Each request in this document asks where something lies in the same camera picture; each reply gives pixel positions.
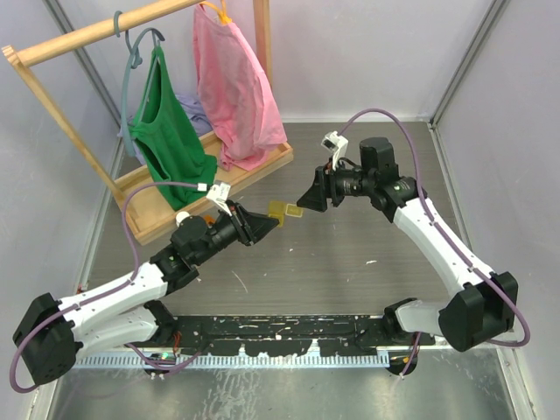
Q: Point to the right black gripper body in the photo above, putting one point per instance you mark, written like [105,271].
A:
[348,183]

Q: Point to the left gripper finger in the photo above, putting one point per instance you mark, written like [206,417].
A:
[240,220]
[257,225]

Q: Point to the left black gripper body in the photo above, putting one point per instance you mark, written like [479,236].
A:
[227,231]

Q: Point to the yellow two-compartment pill box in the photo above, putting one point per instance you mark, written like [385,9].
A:
[279,210]

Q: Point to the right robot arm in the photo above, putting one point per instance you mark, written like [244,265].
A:
[481,301]

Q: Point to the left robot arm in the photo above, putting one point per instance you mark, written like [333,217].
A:
[54,333]

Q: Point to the white-capped dark pill bottle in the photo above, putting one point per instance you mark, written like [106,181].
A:
[180,217]

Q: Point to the lavender cloth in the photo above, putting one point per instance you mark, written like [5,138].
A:
[195,113]

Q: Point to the green tank top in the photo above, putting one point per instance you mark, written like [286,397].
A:
[168,142]

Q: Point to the pink shirt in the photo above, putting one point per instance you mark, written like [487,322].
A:
[234,92]

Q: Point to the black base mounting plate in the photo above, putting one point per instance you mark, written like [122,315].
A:
[343,335]

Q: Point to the grey-blue clothes hanger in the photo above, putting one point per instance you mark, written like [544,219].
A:
[133,62]

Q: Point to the orange clothes hanger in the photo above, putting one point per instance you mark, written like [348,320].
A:
[220,10]

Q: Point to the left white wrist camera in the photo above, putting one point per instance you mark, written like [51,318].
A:
[217,194]

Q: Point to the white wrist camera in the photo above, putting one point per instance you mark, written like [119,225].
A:
[217,194]
[337,145]

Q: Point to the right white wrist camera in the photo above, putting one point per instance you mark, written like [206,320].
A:
[337,145]

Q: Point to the white slotted cable duct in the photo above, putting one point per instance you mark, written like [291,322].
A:
[128,360]

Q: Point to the aluminium frame rail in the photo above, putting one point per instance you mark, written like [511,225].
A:
[512,334]

